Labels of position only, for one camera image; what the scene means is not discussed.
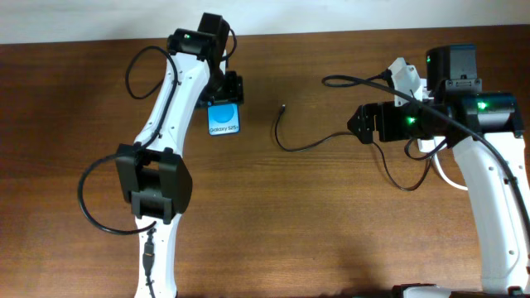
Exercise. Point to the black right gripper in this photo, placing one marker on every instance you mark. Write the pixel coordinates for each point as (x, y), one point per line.
(383, 114)

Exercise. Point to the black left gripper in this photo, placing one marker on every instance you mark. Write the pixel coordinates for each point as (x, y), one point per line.
(233, 92)

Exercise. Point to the blue Samsung Galaxy smartphone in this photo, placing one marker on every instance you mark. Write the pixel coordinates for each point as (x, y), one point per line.
(223, 119)

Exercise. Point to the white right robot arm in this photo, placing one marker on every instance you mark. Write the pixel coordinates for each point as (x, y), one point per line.
(485, 132)

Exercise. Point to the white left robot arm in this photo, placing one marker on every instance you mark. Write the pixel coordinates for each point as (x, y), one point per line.
(153, 176)

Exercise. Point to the white power strip socket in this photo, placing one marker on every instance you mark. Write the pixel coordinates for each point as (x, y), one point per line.
(435, 144)

